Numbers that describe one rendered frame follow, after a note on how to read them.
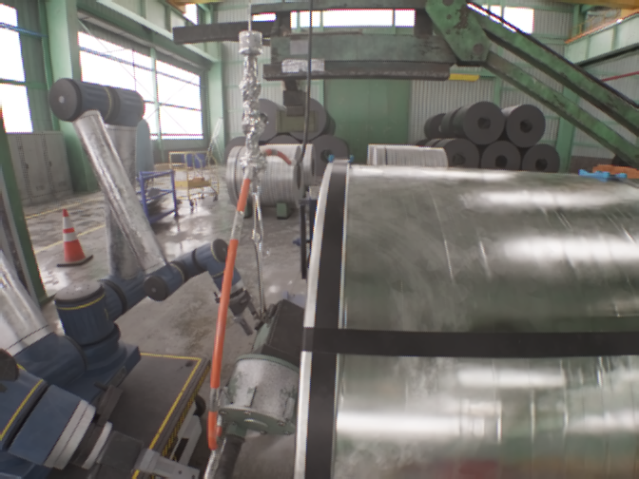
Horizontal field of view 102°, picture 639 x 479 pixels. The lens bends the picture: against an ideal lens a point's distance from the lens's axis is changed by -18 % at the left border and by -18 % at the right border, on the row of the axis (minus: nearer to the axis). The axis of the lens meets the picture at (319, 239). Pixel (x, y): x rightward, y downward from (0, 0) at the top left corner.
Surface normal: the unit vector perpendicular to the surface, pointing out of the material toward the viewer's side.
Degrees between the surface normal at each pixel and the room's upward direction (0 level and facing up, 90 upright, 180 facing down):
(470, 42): 90
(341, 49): 90
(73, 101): 91
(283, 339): 43
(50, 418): 47
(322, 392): 53
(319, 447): 60
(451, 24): 90
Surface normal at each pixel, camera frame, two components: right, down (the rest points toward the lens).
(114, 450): 0.65, -0.47
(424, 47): -0.11, 0.30
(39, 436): 0.52, -0.14
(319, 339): -0.07, -0.42
